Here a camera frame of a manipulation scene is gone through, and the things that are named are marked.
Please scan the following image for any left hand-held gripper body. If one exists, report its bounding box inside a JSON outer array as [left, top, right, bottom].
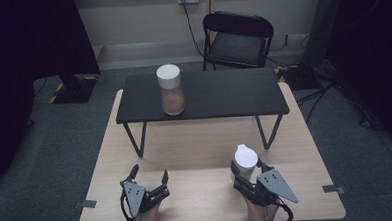
[[119, 178, 173, 219]]

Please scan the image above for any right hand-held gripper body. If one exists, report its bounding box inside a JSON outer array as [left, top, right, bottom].
[[232, 167, 300, 209]]

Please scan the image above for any glass jar with spouted lid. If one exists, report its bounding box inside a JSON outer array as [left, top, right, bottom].
[[230, 143, 260, 184]]

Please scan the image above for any black shelf with metal legs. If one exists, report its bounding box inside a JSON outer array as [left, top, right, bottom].
[[113, 65, 293, 160]]

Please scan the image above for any glass jar with round lid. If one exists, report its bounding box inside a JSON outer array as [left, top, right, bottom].
[[155, 63, 187, 117]]

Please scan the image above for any person's right hand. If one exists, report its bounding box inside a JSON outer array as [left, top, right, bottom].
[[242, 192, 281, 221]]

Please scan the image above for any grey tape strip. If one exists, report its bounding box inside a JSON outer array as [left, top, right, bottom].
[[72, 198, 98, 211], [321, 182, 347, 196]]

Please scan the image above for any black stand base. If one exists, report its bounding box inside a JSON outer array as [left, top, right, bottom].
[[46, 72, 100, 106], [274, 62, 323, 92]]

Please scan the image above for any black folding chair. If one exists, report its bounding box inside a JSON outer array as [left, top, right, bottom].
[[200, 8, 277, 72]]

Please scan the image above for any grey upright panel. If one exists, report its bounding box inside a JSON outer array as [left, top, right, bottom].
[[297, 0, 348, 69]]

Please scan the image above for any dark curtain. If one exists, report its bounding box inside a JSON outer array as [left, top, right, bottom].
[[322, 0, 392, 161], [0, 0, 107, 183]]

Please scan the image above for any left hand-held gripper cable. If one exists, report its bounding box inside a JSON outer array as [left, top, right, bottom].
[[118, 191, 139, 221]]

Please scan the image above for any hand-held gripper cable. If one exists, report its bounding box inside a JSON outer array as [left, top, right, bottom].
[[118, 191, 139, 221], [273, 197, 295, 221]]

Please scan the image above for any right hand-held gripper cable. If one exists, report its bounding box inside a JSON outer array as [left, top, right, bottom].
[[273, 197, 295, 221]]

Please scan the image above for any black floor cable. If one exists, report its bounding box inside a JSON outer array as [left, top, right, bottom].
[[295, 76, 383, 132]]

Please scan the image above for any black power cable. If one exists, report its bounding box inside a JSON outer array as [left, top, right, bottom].
[[180, 0, 206, 59]]

